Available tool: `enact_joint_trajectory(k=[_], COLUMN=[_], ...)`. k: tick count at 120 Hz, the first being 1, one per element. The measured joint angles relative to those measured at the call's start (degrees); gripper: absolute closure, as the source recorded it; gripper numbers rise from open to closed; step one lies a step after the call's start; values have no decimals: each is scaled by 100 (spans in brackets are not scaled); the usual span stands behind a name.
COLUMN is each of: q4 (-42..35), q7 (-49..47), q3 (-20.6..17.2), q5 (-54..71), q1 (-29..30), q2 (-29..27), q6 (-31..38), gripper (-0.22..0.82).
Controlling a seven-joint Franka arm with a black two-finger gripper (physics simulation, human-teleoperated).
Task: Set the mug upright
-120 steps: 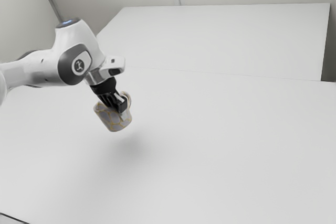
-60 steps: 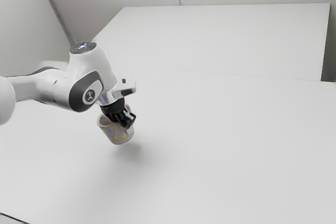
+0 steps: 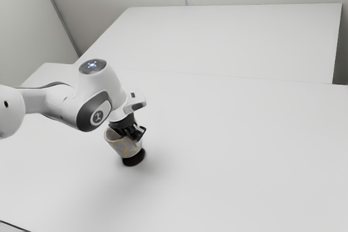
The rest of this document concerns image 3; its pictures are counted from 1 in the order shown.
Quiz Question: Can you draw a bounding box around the white mug with gold cracks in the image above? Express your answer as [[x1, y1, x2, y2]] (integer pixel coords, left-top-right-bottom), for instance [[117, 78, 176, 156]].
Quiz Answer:
[[104, 126, 147, 167]]

